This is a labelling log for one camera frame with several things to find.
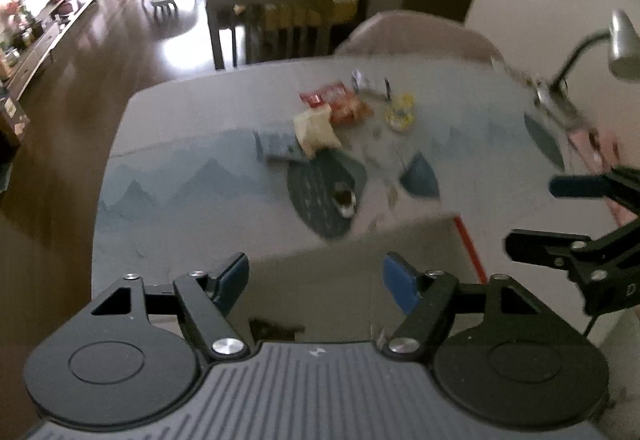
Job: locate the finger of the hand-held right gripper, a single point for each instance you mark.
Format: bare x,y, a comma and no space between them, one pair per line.
540,247
575,186

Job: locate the mountain print table mat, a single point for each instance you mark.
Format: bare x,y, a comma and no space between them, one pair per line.
175,200

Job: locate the pink chair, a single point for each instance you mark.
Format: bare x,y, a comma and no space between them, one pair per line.
420,34

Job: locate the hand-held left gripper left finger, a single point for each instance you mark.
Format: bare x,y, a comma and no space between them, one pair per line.
230,282

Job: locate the blue-grey snack packet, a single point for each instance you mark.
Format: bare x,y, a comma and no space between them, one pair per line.
275,147

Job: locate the red-edged cardboard box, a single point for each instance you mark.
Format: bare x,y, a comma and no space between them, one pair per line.
325,290

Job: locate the wooden TV cabinet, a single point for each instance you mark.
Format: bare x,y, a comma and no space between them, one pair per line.
45,39

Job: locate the red snack packet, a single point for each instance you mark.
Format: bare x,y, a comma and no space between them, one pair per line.
322,95

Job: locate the beige snack packet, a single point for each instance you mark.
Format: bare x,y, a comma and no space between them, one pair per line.
317,129

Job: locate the small brown carton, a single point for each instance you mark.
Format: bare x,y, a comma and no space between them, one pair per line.
12,117

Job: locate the grey desk lamp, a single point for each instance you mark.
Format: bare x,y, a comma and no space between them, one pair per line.
622,44

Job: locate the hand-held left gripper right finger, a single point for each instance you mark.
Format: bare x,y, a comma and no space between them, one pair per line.
400,282

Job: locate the pink printed cloth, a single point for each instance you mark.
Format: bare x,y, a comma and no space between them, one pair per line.
605,154

